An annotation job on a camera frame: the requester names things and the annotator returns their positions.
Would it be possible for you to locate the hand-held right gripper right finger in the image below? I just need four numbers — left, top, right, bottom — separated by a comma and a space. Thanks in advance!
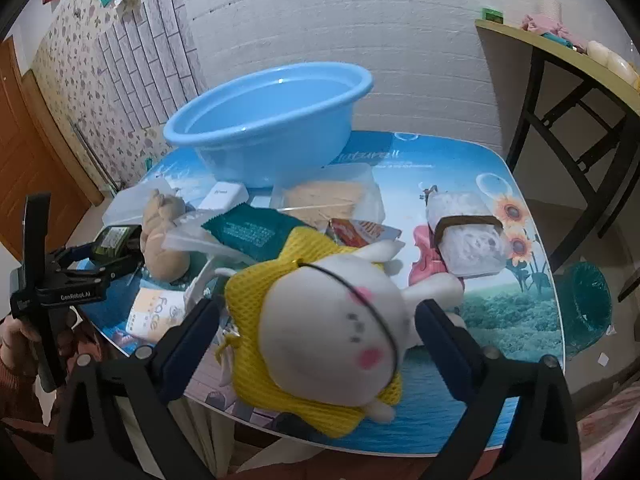
414, 299, 583, 480

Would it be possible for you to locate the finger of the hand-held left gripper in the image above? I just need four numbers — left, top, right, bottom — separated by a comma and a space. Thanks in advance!
49, 242, 103, 267
55, 255, 146, 286

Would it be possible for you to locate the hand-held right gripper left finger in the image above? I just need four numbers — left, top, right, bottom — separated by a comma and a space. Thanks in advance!
52, 296, 226, 480

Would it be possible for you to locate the dark green packet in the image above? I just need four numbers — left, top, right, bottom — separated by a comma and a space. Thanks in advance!
95, 225, 143, 263

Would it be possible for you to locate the white and orange tissue packet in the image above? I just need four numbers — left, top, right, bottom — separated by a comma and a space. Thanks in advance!
125, 287, 188, 343

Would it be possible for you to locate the white cord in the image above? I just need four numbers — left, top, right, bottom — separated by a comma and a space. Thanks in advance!
186, 260, 236, 311

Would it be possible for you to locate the brown bear plush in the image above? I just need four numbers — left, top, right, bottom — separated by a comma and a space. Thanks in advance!
140, 189, 193, 281

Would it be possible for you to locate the white plastic bag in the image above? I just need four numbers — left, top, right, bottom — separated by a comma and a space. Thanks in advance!
102, 180, 168, 226

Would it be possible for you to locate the clear plastic bag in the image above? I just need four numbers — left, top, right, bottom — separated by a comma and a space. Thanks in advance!
162, 210, 261, 267

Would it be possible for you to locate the clear container with brown strap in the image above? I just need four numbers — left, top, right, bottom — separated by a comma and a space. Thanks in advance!
425, 192, 513, 278

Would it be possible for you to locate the white rabbit plush yellow dress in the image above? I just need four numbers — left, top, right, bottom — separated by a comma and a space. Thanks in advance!
215, 227, 468, 438

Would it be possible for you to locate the teal snack packet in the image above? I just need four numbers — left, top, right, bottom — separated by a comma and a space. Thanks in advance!
202, 204, 313, 263

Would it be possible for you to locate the orange sandwich print packet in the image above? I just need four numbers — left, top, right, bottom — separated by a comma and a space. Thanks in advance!
325, 217, 403, 251

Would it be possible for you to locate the white rectangular box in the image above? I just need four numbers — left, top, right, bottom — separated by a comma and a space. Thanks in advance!
197, 182, 249, 213

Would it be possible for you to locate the clear box of wooden sticks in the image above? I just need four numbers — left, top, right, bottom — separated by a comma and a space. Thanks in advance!
270, 165, 386, 233

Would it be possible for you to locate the blue plastic basin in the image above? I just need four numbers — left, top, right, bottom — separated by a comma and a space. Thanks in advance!
163, 62, 375, 188

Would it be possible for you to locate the person's left forearm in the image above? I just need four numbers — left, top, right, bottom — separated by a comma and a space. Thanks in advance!
0, 350, 66, 428

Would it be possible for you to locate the person's left hand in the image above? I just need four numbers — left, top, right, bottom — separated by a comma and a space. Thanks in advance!
0, 312, 36, 376

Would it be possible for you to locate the brown wooden door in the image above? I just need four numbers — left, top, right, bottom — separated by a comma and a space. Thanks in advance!
0, 40, 108, 261

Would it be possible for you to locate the green waste bin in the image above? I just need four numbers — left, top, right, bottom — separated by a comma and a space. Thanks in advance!
557, 260, 613, 351

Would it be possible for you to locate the pink blanket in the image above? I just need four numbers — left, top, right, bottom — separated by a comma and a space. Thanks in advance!
575, 385, 640, 461

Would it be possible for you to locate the cream bun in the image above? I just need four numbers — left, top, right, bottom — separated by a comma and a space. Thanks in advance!
586, 40, 617, 67
605, 52, 637, 82

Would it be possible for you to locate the pink cloth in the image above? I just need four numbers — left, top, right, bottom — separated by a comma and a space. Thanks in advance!
520, 12, 588, 52

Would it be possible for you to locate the yellow side table black frame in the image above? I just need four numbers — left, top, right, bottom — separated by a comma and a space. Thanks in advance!
474, 19, 640, 306

